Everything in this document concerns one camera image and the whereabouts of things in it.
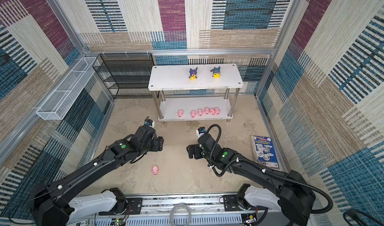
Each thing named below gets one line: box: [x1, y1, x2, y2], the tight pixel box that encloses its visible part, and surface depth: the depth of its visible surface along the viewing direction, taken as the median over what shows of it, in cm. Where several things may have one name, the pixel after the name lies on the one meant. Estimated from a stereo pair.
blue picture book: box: [251, 135, 280, 169], surface depth 91 cm
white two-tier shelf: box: [148, 63, 244, 124], surface depth 88 cm
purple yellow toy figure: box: [188, 66, 198, 81], surface depth 79 cm
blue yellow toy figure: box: [210, 66, 221, 79], surface depth 79 cm
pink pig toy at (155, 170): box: [152, 164, 159, 176], surface depth 85 cm
